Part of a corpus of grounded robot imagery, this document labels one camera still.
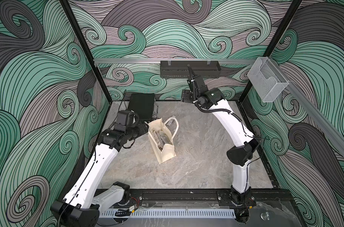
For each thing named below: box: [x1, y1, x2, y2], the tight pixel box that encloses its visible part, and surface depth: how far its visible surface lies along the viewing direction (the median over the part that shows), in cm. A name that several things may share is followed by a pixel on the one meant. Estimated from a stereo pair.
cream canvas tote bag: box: [147, 116, 180, 165], surface depth 89 cm
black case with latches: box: [128, 93, 155, 121], surface depth 117 cm
